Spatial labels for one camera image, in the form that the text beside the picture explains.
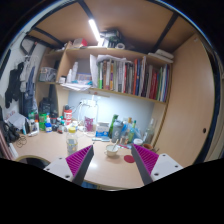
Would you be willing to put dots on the red and white can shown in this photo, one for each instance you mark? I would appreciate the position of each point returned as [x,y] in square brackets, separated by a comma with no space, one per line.
[68,117]

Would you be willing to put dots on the green container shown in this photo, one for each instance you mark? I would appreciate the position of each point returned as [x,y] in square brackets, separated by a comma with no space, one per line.
[42,121]

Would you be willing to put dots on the white desk lamp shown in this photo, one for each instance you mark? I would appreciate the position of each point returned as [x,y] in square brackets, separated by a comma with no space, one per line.
[92,103]

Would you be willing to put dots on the white and blue carton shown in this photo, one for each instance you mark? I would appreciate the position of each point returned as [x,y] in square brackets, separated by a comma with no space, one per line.
[102,130]

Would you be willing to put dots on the wooden shelf unit with books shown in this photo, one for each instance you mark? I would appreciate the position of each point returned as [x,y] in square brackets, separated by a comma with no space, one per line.
[133,76]

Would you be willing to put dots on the spoon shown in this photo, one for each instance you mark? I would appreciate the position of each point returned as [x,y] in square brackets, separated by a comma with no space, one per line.
[115,143]

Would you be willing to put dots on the white bottle with blue cap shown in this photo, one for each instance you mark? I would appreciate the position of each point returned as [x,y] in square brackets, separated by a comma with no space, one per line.
[48,127]

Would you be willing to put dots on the cream ceramic cup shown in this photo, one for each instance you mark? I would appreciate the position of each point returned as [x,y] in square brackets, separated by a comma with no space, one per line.
[111,151]

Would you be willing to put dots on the flat round red coaster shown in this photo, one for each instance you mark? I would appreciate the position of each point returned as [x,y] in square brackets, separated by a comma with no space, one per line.
[128,158]

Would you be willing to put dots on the green bottle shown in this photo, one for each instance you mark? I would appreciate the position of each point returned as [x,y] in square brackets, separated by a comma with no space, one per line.
[112,124]

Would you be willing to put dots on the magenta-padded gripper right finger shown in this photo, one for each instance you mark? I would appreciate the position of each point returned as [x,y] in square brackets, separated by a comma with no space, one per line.
[146,158]

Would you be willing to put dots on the clear glass bottle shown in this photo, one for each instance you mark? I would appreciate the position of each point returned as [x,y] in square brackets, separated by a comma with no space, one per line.
[149,133]

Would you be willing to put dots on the hanging dark clothes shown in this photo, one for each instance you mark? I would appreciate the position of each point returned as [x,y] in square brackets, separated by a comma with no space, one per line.
[15,86]

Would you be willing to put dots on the ceiling light strip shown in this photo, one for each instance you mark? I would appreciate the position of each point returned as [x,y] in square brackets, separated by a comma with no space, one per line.
[94,30]

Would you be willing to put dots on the clear yellow-capped drink bottle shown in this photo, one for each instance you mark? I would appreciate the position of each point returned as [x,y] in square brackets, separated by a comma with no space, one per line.
[72,143]

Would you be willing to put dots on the pink cup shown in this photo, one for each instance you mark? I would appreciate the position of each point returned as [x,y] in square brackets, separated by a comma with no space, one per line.
[89,124]

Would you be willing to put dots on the clear bottle with tan cap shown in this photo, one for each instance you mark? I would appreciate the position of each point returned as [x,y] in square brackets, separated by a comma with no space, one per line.
[128,126]

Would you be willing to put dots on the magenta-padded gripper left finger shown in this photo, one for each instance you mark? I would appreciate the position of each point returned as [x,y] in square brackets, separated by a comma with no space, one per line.
[78,160]

